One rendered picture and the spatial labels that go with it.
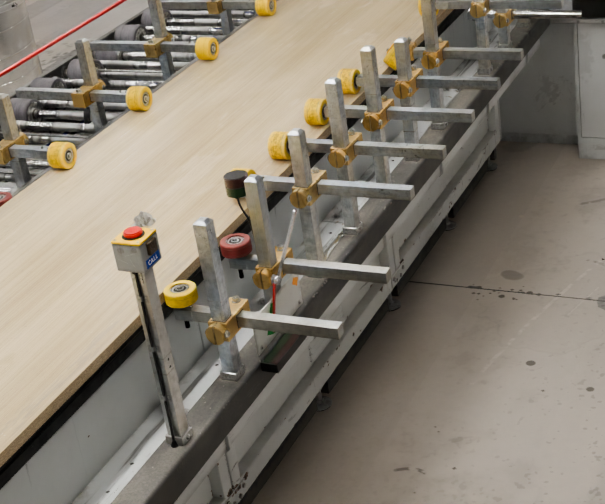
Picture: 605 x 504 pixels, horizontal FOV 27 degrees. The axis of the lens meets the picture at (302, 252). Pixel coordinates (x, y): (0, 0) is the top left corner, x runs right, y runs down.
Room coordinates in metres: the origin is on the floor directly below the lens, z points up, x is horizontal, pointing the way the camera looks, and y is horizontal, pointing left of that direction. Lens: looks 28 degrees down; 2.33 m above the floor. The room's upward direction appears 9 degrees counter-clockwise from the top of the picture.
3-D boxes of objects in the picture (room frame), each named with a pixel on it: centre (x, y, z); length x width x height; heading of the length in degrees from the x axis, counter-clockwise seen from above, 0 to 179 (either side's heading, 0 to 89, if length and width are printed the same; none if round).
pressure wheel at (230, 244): (2.86, 0.16, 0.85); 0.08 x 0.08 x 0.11
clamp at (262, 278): (2.79, 0.08, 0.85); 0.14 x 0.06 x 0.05; 151
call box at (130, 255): (2.32, 0.34, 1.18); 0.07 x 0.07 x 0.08; 61
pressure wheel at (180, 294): (2.65, 0.30, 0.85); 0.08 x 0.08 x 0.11
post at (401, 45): (3.64, -0.40, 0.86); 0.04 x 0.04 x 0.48; 61
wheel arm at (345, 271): (2.76, -0.01, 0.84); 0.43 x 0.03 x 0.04; 61
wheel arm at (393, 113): (3.44, -0.33, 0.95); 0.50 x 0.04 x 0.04; 61
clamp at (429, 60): (3.88, -0.53, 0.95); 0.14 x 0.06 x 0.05; 151
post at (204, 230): (2.55, 0.21, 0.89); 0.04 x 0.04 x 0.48; 61
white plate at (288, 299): (2.73, 0.08, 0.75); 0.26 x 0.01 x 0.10; 151
